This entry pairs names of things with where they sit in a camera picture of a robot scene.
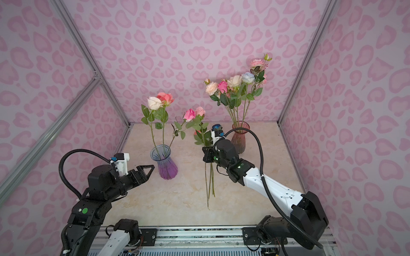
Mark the light pink rose stem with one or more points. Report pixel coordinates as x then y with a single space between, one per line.
258 67

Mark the pink bud rose stem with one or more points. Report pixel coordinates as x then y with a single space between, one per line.
203 138

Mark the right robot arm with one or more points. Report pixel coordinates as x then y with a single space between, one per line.
301 215

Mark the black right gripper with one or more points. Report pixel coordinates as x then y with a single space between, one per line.
207 154

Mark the white blue rose stem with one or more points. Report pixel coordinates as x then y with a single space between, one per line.
251 86

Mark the peach rose stem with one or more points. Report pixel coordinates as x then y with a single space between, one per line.
212 91

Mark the aluminium diagonal frame bar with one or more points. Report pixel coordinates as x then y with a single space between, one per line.
21 170

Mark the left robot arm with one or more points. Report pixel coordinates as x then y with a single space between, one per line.
88 214

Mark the aluminium frame post left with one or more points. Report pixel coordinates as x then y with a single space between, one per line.
69 22

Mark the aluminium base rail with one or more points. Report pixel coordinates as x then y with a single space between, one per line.
221 241

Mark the aluminium frame post right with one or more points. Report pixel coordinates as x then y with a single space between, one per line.
323 25

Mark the dark pink rose stem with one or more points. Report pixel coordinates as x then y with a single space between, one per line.
227 100

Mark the cream white rose stem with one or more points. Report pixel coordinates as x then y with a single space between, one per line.
234 82

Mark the magenta rose stem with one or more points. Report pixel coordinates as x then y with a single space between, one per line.
180 127

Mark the red grey glass vase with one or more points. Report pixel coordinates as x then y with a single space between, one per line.
239 137

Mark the aluminium frame post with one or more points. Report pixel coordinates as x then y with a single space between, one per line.
69 22
323 25

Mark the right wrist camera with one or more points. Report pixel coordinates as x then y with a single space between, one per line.
216 135

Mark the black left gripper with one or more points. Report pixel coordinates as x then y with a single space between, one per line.
138 181

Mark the purple blue glass vase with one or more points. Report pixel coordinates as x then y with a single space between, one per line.
161 154

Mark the coral red rose stem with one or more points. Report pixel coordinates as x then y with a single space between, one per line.
162 115

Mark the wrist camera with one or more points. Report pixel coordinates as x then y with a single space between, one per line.
216 135
119 162

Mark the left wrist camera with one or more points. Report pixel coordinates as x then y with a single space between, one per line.
119 162

